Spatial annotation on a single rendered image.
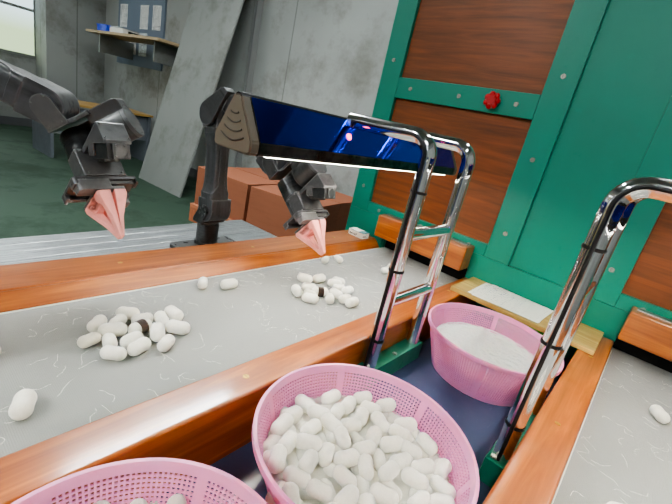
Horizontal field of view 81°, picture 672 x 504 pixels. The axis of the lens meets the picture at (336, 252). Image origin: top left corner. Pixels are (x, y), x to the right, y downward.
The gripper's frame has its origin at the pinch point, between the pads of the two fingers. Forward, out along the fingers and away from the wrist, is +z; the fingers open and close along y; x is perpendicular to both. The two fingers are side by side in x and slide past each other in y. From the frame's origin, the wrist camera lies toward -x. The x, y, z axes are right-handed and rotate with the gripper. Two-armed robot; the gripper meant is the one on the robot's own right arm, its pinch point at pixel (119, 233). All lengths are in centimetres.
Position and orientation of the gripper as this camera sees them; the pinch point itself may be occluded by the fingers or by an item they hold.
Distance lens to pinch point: 74.6
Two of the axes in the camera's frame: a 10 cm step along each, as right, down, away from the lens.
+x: -6.7, 4.6, 5.8
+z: 4.6, 8.7, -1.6
